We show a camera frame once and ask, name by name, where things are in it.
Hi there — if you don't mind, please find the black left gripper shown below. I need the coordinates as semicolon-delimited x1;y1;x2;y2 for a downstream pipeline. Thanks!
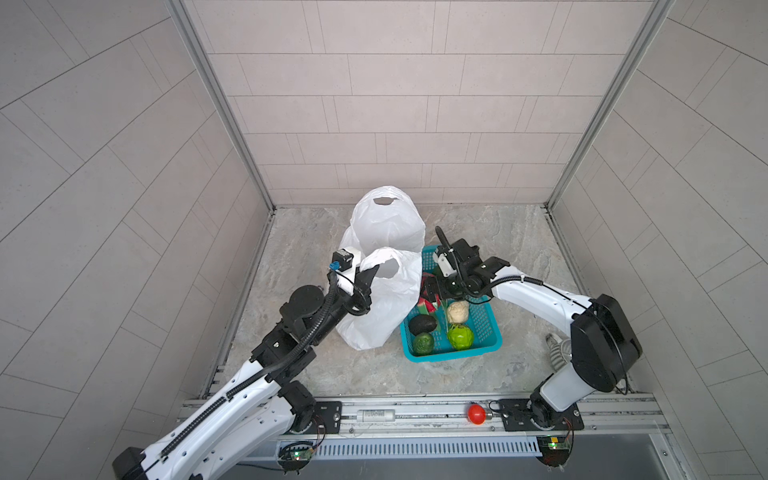
302;263;378;348

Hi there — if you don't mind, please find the cream custard apple fruit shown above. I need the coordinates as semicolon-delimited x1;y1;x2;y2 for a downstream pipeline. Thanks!
445;300;470;325

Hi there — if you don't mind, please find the pink dragon fruit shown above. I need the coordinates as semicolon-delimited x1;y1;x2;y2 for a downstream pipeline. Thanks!
417;272;441;315

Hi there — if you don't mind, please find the bright green apple fruit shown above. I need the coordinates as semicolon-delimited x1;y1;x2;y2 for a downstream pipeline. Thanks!
447;324;474;351

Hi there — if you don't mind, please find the dark avocado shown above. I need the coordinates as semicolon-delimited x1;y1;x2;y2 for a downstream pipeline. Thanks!
408;314;438;336

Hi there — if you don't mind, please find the dark green round fruit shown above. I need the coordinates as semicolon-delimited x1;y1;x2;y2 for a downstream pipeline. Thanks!
412;332;435;356

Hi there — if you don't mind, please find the white plastic bag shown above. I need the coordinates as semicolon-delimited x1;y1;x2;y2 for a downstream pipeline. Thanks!
336;186;426;351

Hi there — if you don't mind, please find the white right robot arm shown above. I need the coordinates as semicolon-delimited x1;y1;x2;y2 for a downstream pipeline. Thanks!
433;228;643;430

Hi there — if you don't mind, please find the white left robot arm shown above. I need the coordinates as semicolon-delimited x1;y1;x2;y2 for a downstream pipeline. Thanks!
112;267;378;479

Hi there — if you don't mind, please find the teal plastic basket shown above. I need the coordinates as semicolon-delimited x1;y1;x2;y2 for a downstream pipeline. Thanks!
400;239;502;363

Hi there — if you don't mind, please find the ribbed metal cup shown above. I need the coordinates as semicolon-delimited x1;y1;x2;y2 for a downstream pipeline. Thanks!
545;333;572;371

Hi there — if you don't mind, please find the red emergency stop button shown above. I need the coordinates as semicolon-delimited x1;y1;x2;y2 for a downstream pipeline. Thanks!
466;403;487;425

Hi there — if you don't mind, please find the white ventilation grille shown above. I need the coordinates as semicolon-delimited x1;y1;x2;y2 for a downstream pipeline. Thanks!
313;437;542;461

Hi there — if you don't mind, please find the left green circuit board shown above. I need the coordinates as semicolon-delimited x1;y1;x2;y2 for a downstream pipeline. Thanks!
277;441;315;472

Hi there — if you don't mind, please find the green circuit board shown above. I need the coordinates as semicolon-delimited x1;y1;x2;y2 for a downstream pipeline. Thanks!
536;436;572;468
277;441;315;472

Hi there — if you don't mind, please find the right green circuit board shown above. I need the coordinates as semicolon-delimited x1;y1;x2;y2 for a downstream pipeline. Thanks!
536;436;572;468

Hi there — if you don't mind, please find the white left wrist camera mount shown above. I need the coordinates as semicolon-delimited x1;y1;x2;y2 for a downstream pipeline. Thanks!
330;247;362;296

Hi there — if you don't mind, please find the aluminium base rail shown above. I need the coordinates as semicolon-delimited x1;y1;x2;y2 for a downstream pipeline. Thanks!
173;392;670;442

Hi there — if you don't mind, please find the metal corner wall profile right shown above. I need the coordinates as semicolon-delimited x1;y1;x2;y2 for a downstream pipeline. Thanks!
544;0;675;212

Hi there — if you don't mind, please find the metal corner wall profile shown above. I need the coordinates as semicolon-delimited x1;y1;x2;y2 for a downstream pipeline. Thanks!
165;0;276;212
544;0;675;212

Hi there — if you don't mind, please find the metal corner wall profile left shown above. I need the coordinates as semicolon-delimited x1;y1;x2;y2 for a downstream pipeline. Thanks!
165;0;276;212

